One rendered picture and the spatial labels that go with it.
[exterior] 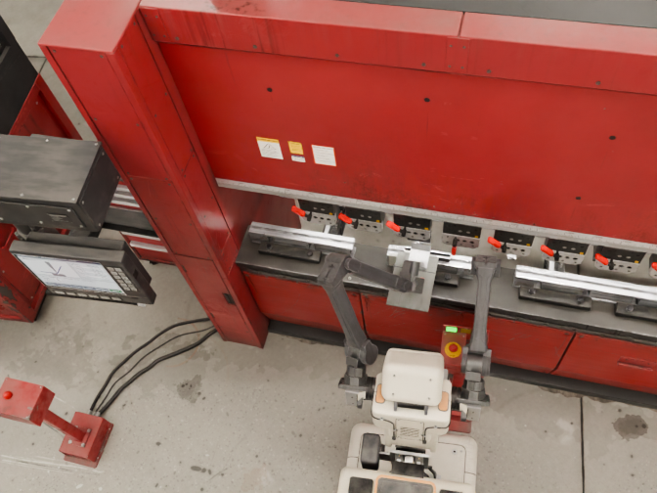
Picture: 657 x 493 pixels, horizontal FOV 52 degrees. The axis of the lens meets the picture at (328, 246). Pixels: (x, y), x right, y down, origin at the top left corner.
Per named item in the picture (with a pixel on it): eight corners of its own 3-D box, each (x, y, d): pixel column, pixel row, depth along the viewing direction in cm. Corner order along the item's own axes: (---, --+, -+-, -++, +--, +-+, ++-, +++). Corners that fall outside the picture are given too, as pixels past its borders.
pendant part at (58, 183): (52, 301, 292) (-67, 190, 219) (71, 252, 304) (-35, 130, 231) (161, 314, 283) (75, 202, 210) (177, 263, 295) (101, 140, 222)
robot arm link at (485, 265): (472, 250, 246) (501, 253, 244) (472, 254, 259) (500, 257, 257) (459, 374, 242) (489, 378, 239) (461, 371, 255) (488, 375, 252)
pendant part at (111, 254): (52, 294, 278) (7, 251, 247) (62, 269, 283) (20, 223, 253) (153, 306, 270) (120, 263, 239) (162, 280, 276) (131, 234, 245)
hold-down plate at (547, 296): (518, 298, 295) (519, 295, 292) (519, 288, 297) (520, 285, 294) (590, 311, 288) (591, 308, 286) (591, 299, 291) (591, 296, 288)
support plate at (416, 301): (385, 304, 287) (385, 303, 286) (398, 251, 299) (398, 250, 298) (427, 312, 283) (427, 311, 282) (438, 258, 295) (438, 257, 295)
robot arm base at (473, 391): (456, 402, 241) (490, 406, 239) (458, 380, 240) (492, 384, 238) (455, 394, 250) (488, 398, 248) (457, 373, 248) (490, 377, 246)
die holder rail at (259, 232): (252, 242, 324) (248, 232, 315) (255, 231, 326) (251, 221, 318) (353, 259, 313) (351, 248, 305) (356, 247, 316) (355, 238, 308)
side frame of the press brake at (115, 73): (223, 340, 395) (35, 43, 197) (265, 220, 434) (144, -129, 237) (263, 349, 390) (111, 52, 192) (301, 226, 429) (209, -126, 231)
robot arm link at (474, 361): (464, 383, 242) (479, 385, 241) (466, 356, 240) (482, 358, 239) (465, 376, 251) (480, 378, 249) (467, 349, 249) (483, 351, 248)
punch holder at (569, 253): (541, 259, 270) (548, 238, 256) (543, 242, 274) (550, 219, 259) (580, 265, 267) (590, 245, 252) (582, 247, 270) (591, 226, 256)
